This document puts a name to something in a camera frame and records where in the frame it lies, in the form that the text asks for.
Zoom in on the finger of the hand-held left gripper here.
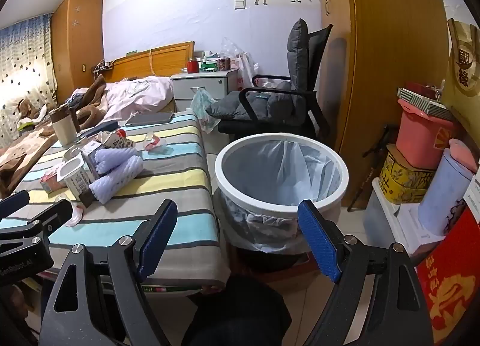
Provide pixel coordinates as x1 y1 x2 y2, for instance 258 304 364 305
0 190 31 219
0 200 73 245

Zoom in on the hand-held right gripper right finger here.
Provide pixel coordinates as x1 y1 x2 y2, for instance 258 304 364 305
297 199 436 346

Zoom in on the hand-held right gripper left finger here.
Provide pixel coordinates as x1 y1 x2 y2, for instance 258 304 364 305
37 199 179 346

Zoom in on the white plastic wrapper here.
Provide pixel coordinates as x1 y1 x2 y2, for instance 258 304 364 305
65 205 86 227

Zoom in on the pink plastic wrapper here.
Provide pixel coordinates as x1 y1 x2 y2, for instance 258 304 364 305
40 173 64 194

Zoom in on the white yogurt cup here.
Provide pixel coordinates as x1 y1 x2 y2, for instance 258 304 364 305
60 155 94 202

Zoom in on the white trash bin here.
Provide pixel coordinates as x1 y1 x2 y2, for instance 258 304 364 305
214 132 349 253

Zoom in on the grey milk carton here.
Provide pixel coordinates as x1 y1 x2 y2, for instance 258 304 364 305
80 141 102 182

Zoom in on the lavender foam fruit net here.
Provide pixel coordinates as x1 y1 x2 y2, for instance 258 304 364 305
90 145 144 205

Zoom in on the translucent bin liner bag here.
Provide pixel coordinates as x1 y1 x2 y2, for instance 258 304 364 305
219 136 344 253

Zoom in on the red white snack wrapper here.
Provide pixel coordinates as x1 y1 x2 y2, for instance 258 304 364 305
143 132 168 152

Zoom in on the brown blanket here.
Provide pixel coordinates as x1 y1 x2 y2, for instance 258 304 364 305
0 74 109 197

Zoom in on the white storage box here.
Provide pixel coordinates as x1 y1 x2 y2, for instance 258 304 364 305
362 177 409 253

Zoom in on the white thermos cup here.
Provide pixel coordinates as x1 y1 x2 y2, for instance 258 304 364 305
49 106 79 146

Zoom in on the brown plush toy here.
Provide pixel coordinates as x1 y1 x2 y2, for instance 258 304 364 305
17 100 38 122

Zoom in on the white cardboard box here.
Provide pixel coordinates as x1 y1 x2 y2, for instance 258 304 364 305
397 204 451 257

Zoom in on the blue glasses case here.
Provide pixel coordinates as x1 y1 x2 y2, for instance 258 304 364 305
77 121 119 140

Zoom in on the yellow printed box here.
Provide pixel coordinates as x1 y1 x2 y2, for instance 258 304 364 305
378 145 437 205

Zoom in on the dark tablet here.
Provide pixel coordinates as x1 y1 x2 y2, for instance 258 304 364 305
125 112 175 127

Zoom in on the lavender cylinder container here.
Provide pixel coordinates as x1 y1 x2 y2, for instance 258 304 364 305
417 147 475 237

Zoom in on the dotted curtain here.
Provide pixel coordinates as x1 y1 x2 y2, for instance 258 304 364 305
0 12 59 133

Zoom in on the red gift box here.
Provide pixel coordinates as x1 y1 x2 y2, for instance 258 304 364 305
416 207 480 346

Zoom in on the green plastic bag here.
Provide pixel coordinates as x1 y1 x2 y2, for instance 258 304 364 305
190 87 222 133

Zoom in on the pink duvet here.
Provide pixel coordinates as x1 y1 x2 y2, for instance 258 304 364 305
99 76 175 122

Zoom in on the pink plastic bucket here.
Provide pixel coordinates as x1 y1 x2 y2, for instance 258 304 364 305
395 100 464 170

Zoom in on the narrow wooden wardrobe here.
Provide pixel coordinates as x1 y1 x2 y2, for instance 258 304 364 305
50 0 105 103

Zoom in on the white bedside cabinet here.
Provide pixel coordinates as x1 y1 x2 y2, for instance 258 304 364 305
170 69 241 112

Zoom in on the striped gift box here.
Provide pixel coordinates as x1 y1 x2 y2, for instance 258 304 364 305
397 87 458 122

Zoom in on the wooden headboard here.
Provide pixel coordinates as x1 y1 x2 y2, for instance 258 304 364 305
101 41 196 82

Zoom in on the green white box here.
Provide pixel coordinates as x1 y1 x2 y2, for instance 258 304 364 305
200 52 220 71

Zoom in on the large wooden wardrobe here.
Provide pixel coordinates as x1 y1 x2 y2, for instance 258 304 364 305
320 0 451 212

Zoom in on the red flat box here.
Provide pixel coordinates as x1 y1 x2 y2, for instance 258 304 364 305
403 82 447 99

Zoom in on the white plastic bag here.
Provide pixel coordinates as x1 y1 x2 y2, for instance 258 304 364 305
236 52 261 88

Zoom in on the grey chair cushion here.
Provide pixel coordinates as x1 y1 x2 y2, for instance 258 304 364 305
205 18 312 125

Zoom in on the black office chair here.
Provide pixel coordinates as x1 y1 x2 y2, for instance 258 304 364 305
217 24 334 140

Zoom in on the clear plastic bag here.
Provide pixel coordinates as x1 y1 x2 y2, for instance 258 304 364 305
219 37 244 60

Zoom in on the gold hanging bag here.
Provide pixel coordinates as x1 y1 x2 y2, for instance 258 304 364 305
446 18 480 133

